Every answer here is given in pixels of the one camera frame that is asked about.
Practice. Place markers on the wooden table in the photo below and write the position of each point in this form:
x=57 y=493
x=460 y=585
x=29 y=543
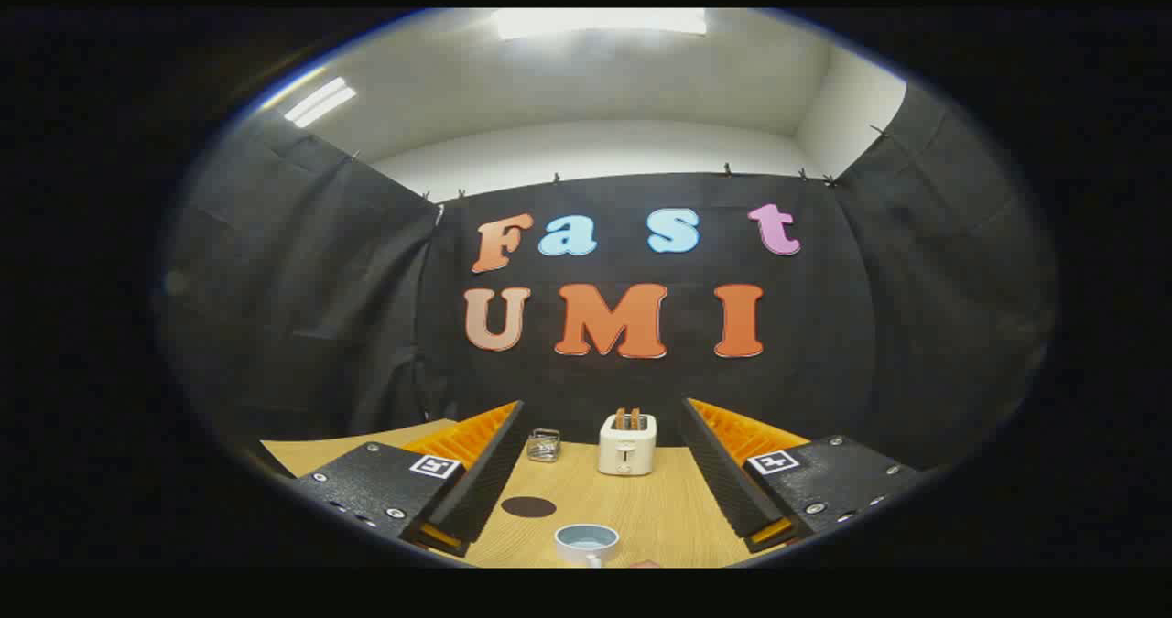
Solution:
x=641 y=517

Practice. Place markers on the narrow ceiling light strip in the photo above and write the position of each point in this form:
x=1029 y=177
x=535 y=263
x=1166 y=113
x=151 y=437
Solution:
x=319 y=103

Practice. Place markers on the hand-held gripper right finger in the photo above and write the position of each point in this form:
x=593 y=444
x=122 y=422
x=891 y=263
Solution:
x=719 y=476

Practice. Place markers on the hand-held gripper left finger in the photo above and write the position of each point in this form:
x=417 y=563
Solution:
x=485 y=476

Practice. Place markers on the black backdrop cloth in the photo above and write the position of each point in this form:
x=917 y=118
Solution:
x=641 y=389

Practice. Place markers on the dark round coaster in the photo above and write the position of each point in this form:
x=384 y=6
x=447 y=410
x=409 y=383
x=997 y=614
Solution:
x=528 y=507

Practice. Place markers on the white toaster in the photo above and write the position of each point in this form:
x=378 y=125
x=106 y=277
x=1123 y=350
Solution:
x=627 y=453

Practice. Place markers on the large ceiling light panel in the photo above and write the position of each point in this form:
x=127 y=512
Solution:
x=595 y=23

